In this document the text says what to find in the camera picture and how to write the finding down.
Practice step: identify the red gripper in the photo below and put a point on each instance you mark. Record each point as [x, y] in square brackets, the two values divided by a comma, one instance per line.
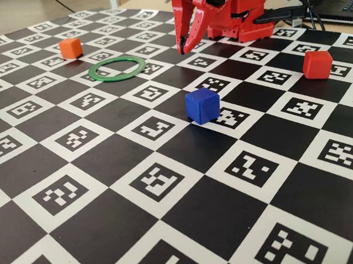
[182, 8]

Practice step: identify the blue cube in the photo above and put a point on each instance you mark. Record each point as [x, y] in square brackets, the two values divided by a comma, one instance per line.
[202, 106]

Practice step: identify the orange cube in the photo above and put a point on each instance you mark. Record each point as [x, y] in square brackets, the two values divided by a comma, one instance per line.
[70, 48]

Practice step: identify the red cube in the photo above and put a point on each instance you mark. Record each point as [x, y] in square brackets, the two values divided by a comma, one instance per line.
[315, 65]

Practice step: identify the red robot arm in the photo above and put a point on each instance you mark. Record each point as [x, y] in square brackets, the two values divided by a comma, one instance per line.
[254, 30]

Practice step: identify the thick black plug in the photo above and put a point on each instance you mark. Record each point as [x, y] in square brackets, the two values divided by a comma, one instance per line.
[281, 15]

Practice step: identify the black white marker checkerboard mat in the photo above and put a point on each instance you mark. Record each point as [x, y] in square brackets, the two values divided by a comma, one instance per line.
[173, 218]

